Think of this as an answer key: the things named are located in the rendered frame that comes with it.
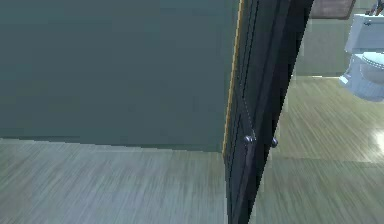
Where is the dark room door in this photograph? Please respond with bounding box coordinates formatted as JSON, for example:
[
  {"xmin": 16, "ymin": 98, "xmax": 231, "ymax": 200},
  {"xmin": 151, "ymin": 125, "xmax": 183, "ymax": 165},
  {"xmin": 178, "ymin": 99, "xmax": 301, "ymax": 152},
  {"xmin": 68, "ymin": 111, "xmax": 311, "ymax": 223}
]
[{"xmin": 221, "ymin": 0, "xmax": 315, "ymax": 224}]

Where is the white toilet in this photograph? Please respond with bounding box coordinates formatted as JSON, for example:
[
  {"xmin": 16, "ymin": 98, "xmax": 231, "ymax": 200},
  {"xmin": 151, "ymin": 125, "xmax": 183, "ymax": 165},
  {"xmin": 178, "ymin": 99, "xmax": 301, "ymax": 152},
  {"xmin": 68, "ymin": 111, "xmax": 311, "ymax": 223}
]
[{"xmin": 338, "ymin": 13, "xmax": 384, "ymax": 103}]

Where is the brown framed wall picture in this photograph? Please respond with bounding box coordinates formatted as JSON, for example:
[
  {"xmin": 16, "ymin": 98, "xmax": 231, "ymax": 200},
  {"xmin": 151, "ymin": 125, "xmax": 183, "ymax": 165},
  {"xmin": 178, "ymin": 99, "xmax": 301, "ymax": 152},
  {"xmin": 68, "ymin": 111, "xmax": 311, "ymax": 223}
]
[{"xmin": 309, "ymin": 0, "xmax": 357, "ymax": 21}]

